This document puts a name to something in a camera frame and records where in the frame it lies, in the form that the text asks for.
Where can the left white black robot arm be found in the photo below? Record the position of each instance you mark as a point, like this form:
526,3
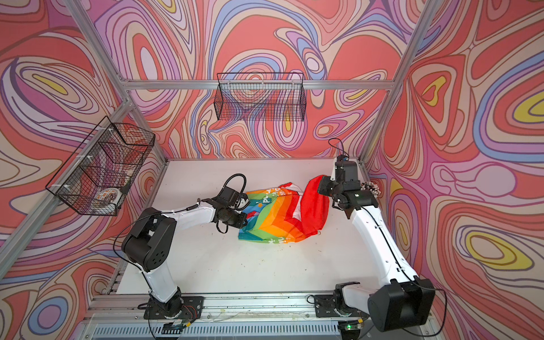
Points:
148,244

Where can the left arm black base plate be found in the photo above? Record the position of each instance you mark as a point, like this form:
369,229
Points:
186,308

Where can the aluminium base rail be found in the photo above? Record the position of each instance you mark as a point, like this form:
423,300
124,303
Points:
236,316

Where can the black wire basket wall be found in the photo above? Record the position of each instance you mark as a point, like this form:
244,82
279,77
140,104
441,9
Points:
111,156
260,96

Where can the rainbow red white kids jacket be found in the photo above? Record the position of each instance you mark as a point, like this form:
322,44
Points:
285,214

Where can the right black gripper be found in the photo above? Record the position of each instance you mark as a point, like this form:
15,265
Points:
323,188

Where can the black wire basket back wall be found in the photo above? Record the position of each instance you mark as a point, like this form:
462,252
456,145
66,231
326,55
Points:
260,96

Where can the black wire basket left wall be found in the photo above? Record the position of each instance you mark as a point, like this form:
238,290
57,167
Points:
111,156

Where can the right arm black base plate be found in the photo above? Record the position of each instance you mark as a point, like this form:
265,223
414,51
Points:
329,306

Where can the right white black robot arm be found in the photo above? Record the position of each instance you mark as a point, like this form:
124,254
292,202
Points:
400,299

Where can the clear cup of pencils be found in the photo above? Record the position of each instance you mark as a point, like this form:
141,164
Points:
372,187

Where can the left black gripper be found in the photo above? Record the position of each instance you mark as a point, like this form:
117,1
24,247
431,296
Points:
242,222

